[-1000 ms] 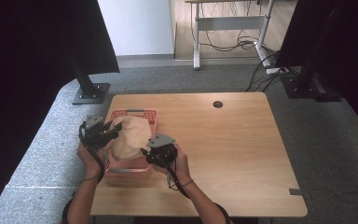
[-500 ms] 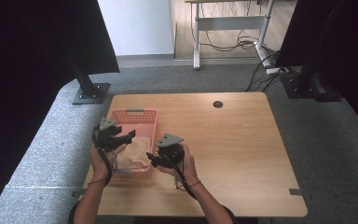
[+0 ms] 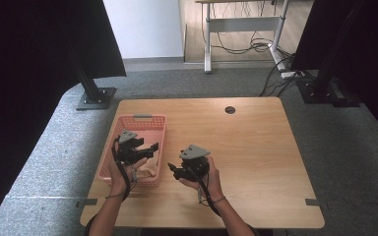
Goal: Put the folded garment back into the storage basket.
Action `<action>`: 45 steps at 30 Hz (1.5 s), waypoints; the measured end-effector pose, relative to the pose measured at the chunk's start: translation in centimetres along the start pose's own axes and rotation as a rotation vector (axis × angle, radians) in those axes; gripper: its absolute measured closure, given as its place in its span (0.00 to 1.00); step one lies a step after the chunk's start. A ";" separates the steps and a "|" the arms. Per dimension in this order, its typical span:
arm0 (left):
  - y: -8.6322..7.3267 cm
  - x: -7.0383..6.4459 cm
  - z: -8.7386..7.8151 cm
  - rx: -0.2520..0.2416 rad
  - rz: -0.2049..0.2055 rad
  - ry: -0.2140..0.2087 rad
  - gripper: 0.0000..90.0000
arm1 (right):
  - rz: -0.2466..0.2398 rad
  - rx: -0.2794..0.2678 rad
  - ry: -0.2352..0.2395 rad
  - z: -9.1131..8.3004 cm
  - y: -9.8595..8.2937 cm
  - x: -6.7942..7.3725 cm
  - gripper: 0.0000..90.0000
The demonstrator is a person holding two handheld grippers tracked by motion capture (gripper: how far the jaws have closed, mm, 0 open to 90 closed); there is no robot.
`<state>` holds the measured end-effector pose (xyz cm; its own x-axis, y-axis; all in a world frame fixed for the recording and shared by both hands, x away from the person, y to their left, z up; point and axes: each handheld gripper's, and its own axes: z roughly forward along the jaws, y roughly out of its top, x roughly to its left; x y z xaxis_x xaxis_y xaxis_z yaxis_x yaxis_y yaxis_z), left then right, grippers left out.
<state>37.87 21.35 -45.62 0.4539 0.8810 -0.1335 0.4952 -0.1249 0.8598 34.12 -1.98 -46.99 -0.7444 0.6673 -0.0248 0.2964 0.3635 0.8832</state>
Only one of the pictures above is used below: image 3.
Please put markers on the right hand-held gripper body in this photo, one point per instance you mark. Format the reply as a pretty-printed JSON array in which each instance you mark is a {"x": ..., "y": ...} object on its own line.
[{"x": 194, "y": 151}]

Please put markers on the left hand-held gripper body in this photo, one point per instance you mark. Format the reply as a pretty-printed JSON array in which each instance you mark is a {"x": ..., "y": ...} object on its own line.
[{"x": 127, "y": 136}]

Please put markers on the pink plastic basket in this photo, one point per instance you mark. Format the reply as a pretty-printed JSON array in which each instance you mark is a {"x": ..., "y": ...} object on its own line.
[{"x": 151, "y": 124}]

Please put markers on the person's right hand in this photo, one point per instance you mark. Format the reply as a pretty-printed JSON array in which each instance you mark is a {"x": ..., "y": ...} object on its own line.
[{"x": 211, "y": 183}]

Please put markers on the person's left hand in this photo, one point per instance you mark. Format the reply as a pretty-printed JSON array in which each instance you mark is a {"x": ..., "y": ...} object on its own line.
[{"x": 119, "y": 177}]

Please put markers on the black metal stand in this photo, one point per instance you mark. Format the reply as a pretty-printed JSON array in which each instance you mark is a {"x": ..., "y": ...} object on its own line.
[
  {"x": 93, "y": 93},
  {"x": 325, "y": 85}
]

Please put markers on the black curtain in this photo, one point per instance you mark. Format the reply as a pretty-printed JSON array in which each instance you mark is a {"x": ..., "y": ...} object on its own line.
[
  {"x": 23, "y": 82},
  {"x": 367, "y": 49}
]

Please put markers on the white power strip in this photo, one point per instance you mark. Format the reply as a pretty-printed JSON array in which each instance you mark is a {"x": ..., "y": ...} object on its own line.
[{"x": 292, "y": 74}]

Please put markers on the grey table edge bracket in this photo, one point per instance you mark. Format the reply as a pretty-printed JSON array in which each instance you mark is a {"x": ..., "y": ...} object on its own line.
[
  {"x": 312, "y": 202},
  {"x": 88, "y": 202}
]

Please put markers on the white desk frame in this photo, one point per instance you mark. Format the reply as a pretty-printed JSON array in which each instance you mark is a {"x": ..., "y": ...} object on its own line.
[{"x": 242, "y": 24}]

